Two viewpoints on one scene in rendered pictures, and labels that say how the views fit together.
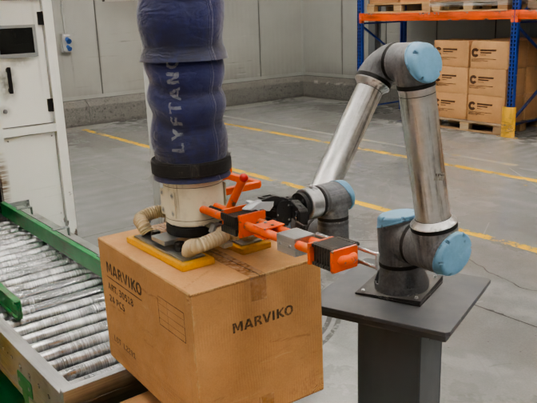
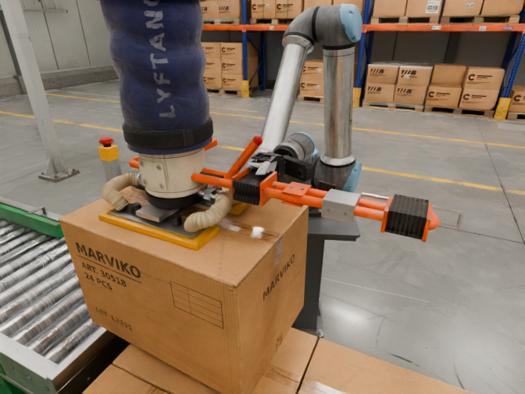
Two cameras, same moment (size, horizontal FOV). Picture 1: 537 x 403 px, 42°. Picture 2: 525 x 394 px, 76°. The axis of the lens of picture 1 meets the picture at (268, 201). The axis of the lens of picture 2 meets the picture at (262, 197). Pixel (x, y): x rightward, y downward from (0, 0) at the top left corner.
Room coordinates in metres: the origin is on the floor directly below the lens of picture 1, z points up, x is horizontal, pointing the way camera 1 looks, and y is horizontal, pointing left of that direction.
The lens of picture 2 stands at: (1.03, 0.39, 1.55)
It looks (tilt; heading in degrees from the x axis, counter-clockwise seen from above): 27 degrees down; 333
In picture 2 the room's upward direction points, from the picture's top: straight up
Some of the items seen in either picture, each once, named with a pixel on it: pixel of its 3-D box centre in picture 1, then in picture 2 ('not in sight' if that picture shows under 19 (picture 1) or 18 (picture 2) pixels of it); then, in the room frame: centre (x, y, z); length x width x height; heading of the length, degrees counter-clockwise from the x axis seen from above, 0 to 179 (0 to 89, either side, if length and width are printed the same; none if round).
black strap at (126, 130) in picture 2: (192, 162); (169, 127); (1.92, 0.21, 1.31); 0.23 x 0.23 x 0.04
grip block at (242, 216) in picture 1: (243, 220); (255, 185); (1.71, 0.07, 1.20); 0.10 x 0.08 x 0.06; 126
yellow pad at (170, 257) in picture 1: (168, 244); (156, 217); (1.86, 0.29, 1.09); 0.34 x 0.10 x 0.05; 36
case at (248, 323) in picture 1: (206, 310); (194, 266); (1.90, 0.20, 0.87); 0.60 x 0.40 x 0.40; 34
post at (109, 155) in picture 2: not in sight; (125, 228); (2.89, 0.34, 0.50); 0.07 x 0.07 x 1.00; 38
